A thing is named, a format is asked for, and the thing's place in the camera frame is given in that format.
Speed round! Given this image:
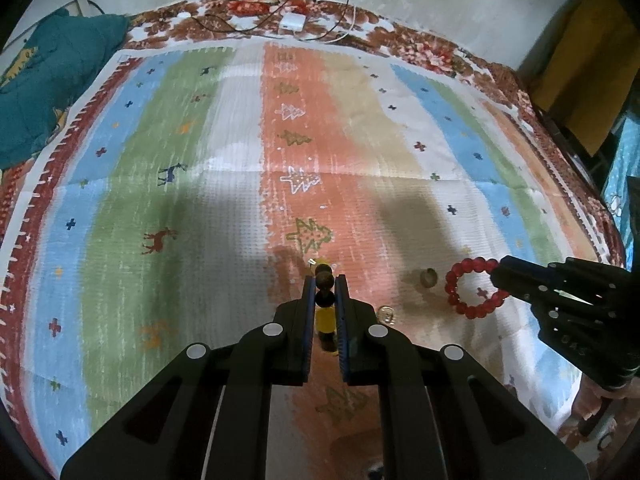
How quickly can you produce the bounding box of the red bead bracelet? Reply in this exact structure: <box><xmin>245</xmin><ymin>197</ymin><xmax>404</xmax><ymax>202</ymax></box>
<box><xmin>444</xmin><ymin>256</ymin><xmax>511</xmax><ymax>320</ymax></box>

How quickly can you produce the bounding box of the colourful striped blanket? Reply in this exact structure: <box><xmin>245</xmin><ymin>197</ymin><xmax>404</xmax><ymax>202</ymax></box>
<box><xmin>0</xmin><ymin>0</ymin><xmax>631</xmax><ymax>480</ymax></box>

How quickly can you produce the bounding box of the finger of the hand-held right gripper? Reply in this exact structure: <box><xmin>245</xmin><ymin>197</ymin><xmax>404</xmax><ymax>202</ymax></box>
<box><xmin>492</xmin><ymin>255</ymin><xmax>568</xmax><ymax>286</ymax></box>
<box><xmin>492</xmin><ymin>272</ymin><xmax>551</xmax><ymax>311</ymax></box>

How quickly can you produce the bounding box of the person's right hand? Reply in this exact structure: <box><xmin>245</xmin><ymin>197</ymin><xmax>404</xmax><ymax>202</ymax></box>
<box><xmin>572</xmin><ymin>372</ymin><xmax>628</xmax><ymax>443</ymax></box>

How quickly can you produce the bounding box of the yellow wooden cabinet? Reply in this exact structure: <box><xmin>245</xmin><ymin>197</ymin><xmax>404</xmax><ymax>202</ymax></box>
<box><xmin>530</xmin><ymin>0</ymin><xmax>640</xmax><ymax>156</ymax></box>

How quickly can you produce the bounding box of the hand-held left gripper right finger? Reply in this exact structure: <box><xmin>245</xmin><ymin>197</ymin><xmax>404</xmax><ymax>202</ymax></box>
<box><xmin>335</xmin><ymin>275</ymin><xmax>586</xmax><ymax>480</ymax></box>

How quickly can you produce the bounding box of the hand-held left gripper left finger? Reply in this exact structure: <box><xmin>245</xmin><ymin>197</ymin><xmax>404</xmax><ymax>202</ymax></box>
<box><xmin>60</xmin><ymin>275</ymin><xmax>317</xmax><ymax>480</ymax></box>

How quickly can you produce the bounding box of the brown and yellow bead bracelet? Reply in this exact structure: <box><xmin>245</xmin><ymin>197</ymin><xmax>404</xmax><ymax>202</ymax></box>
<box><xmin>310</xmin><ymin>258</ymin><xmax>337</xmax><ymax>356</ymax></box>

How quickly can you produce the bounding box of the white cable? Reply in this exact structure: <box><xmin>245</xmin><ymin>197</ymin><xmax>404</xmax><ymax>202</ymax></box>
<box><xmin>295</xmin><ymin>4</ymin><xmax>362</xmax><ymax>43</ymax></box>

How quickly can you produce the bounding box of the striped colourful mat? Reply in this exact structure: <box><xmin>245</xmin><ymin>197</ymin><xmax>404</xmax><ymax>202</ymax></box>
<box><xmin>0</xmin><ymin>40</ymin><xmax>626</xmax><ymax>480</ymax></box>

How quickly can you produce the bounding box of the teal folded cloth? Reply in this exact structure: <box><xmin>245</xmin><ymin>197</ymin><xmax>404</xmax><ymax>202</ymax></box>
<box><xmin>0</xmin><ymin>7</ymin><xmax>128</xmax><ymax>168</ymax></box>

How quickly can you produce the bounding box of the teal printed cloth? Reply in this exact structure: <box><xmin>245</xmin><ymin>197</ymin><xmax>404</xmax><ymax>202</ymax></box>
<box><xmin>602</xmin><ymin>115</ymin><xmax>640</xmax><ymax>253</ymax></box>

